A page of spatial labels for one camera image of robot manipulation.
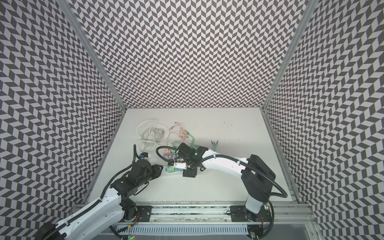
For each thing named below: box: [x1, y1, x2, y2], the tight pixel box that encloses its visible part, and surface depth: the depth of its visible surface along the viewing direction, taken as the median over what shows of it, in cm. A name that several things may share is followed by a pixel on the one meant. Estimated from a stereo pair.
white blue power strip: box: [165, 162, 187, 172], surface depth 73 cm
